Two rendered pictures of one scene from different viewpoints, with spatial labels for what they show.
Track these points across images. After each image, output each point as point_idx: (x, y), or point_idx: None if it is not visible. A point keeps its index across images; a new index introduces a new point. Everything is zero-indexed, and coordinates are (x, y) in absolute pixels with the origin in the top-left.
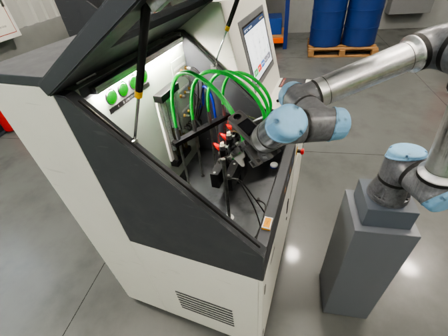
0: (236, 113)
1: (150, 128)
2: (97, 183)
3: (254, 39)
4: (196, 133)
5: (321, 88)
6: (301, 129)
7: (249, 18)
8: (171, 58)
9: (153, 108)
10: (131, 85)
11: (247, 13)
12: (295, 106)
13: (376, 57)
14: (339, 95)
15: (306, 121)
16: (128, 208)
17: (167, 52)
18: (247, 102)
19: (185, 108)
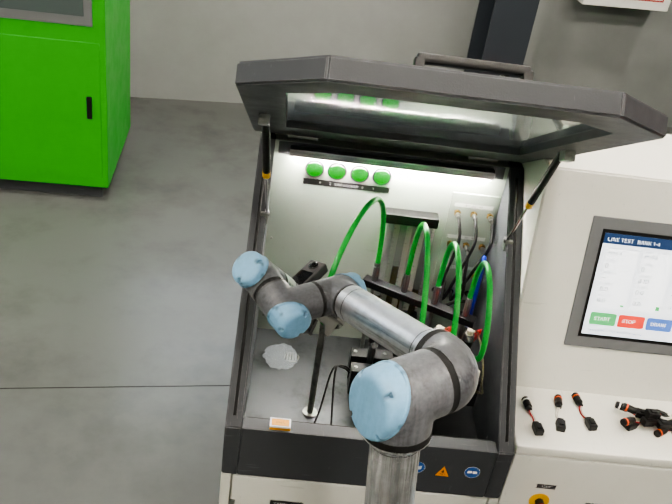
0: (316, 262)
1: (355, 237)
2: None
3: (650, 269)
4: (399, 295)
5: (339, 293)
6: (241, 277)
7: (658, 229)
8: (459, 187)
9: (377, 219)
10: (352, 175)
11: (663, 220)
12: (260, 261)
13: (393, 315)
14: (346, 316)
15: (250, 276)
16: None
17: (456, 177)
18: (500, 327)
19: (453, 266)
